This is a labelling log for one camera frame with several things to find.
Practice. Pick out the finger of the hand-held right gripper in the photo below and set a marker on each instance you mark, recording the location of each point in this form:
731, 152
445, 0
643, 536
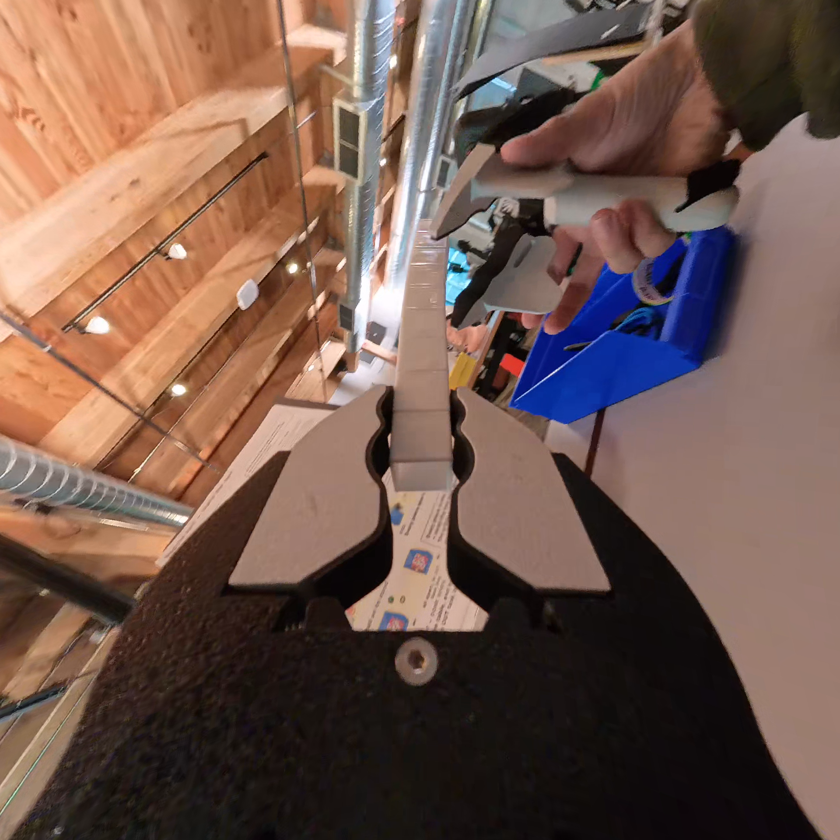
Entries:
459, 193
531, 289

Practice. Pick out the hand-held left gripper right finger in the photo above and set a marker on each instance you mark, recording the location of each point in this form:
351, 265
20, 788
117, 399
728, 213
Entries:
525, 518

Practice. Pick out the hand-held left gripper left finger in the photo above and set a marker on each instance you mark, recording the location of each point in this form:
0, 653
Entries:
315, 505

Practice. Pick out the grey segmented bar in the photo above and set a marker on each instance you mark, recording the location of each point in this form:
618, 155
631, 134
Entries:
420, 433

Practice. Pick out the person's right forearm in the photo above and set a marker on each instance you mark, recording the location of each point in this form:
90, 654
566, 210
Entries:
774, 59

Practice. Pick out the person's right hand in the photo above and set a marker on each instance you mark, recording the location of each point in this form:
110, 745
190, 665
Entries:
630, 118

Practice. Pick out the desk with wooden edge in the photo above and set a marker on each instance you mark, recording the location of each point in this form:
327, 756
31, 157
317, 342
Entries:
558, 46

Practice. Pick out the printed instruction sheet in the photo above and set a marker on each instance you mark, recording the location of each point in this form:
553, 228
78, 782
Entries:
420, 564

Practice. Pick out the printed tape roll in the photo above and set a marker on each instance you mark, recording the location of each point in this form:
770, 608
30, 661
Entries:
646, 290

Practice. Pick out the blue plastic bin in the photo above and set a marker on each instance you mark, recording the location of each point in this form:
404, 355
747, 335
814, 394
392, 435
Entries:
623, 374

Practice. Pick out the white ceiling access point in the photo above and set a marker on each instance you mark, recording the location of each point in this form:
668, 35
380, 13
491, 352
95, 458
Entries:
247, 295

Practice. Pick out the black pipe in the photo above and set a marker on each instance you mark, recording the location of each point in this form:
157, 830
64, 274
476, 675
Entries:
59, 577

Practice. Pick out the track spotlight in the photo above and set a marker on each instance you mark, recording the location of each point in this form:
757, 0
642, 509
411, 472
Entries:
177, 250
97, 325

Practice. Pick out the silver ventilation duct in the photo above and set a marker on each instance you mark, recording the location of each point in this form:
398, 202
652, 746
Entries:
65, 479
426, 98

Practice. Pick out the silver duct with vents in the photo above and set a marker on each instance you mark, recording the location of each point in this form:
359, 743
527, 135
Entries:
367, 52

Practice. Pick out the black track light rail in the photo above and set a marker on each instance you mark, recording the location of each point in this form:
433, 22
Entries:
197, 207

